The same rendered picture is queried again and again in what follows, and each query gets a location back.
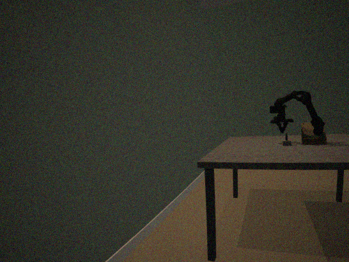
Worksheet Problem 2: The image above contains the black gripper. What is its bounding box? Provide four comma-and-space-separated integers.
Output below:
270, 113, 293, 131

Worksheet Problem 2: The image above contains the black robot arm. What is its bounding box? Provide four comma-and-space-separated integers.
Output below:
270, 91, 324, 135

